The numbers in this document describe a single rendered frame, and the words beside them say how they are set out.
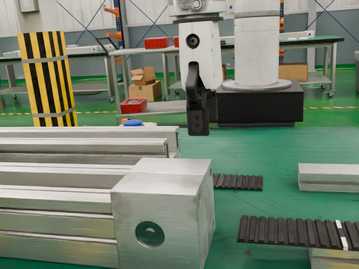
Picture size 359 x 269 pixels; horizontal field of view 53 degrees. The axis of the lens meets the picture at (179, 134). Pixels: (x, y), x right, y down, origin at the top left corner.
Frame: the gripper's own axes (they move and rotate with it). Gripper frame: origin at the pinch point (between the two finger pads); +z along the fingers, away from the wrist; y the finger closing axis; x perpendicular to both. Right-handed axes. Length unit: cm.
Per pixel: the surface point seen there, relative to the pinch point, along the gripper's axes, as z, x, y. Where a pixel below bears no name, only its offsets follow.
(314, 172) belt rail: 7.7, -16.6, -1.8
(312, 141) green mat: 10.8, -18.8, 22.8
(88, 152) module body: 4.2, 18.8, -4.1
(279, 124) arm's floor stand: 11.6, -12.2, 39.3
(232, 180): 10.4, -4.1, 0.2
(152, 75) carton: 54, 174, 490
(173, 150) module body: 5.9, 6.0, 2.1
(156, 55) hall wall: 43, 249, 750
